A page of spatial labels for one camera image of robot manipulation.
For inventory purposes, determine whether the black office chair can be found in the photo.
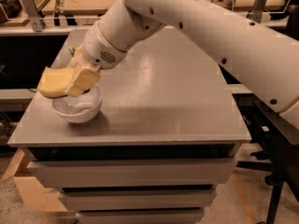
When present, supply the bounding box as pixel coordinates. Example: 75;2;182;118
237;100;299;224

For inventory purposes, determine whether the right metal bracket post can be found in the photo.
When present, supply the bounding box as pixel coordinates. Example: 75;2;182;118
247;0;267;23

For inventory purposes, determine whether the white bowl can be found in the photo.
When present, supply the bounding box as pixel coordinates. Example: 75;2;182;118
52;85;103;123

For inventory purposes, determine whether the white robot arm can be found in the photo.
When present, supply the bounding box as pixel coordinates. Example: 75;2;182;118
69;0;299;128

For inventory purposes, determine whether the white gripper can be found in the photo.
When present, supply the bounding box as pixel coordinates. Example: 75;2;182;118
64;21;126;97

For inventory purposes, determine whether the left metal bracket post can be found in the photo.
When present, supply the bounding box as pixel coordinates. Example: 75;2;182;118
21;0;44;32

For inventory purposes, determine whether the green chip bag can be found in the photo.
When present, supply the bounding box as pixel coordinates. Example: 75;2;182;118
69;47;78;56

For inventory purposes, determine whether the yellow sponge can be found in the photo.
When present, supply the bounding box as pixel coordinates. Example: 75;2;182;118
37;67;75;98

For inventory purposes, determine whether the grey drawer cabinet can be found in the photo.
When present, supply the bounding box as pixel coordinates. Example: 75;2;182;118
9;28;249;224

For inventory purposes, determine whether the metal bracket post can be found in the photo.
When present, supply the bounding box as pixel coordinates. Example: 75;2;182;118
247;0;267;23
21;0;44;32

